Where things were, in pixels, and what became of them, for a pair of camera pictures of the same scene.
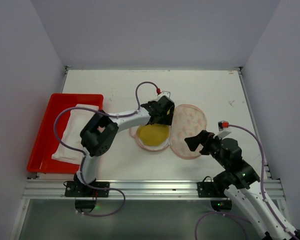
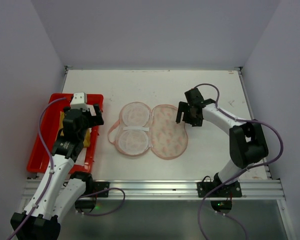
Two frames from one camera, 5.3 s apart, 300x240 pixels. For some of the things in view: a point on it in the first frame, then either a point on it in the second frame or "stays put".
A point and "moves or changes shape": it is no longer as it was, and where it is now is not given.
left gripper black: (165, 113) -> (90, 116)
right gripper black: (205, 143) -> (188, 113)
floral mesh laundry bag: (186, 120) moves or changes shape
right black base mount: (208, 189) stays put
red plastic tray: (41, 161) stays put
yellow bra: (153, 134) moves or changes shape
